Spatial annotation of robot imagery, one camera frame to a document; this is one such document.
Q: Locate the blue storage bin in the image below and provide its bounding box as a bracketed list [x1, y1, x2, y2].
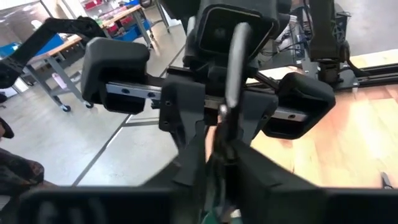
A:
[113, 18, 154, 43]

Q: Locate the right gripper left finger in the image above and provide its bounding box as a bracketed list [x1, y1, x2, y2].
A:
[141, 133, 214, 224]

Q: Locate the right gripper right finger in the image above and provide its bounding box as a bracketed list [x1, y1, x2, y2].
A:
[228, 141, 327, 224]

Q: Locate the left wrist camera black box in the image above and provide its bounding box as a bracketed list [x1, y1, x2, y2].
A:
[194, 0, 279, 65]

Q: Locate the black angled rig strut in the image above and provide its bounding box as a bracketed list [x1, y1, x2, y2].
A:
[0, 17, 107, 90]

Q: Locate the workbench with grey legs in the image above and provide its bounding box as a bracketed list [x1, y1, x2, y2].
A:
[23, 2, 171, 113]

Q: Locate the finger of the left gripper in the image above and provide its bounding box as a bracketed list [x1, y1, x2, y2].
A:
[239, 91, 279, 144]
[160, 74, 206, 150]

